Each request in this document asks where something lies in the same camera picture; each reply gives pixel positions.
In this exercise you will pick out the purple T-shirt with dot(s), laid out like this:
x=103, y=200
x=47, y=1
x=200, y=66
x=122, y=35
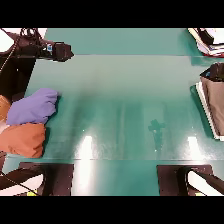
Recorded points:
x=33, y=108

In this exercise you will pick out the heap of clothes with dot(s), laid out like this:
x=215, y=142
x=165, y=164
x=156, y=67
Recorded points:
x=208, y=41

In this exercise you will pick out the black garment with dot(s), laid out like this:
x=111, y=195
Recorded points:
x=216, y=71

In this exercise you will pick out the brown garment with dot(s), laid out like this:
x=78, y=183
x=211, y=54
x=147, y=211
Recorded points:
x=4, y=106

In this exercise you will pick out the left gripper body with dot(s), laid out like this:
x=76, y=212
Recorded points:
x=63, y=51

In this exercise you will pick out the orange garment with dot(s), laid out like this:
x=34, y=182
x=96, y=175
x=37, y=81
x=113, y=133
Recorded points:
x=23, y=140

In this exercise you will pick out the white garment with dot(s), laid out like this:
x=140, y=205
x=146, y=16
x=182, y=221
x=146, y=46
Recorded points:
x=207, y=113

